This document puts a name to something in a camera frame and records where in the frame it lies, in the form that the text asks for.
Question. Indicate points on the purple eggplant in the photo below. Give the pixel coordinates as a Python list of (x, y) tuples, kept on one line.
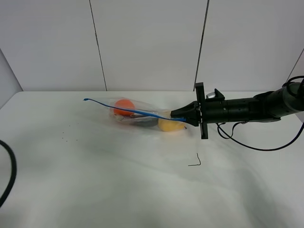
[(137, 120)]

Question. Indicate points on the clear plastic zip bag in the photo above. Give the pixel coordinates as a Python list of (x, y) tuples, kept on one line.
[(140, 108)]

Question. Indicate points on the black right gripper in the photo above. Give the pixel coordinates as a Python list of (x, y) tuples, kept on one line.
[(209, 112)]

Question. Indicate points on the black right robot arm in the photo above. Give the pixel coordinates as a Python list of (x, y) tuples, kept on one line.
[(265, 107)]

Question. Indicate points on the orange fruit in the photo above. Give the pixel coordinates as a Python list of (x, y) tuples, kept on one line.
[(121, 107)]

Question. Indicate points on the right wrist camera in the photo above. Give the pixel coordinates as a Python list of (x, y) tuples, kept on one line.
[(216, 95)]

